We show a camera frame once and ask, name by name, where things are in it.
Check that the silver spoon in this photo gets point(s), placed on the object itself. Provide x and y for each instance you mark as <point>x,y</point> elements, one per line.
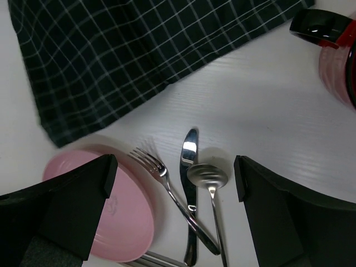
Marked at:
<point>211,178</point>

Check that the silver knife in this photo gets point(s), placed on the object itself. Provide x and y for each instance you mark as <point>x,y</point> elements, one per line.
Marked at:
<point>187,159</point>

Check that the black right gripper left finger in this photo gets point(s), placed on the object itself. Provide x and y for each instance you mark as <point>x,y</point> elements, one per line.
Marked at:
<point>54,223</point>

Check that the silver fork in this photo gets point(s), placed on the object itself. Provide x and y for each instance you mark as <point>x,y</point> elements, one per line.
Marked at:
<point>160,173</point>

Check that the dark checked cloth napkin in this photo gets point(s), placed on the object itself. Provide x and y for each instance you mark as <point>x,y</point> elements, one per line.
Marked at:
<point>89,63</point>

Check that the red mug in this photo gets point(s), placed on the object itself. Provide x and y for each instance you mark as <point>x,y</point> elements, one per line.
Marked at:
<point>335,34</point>

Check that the pink plate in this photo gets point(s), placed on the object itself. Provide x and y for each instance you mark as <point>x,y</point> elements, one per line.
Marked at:
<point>126,228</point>

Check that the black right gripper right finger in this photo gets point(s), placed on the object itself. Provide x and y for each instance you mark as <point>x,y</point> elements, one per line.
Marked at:
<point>292,225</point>

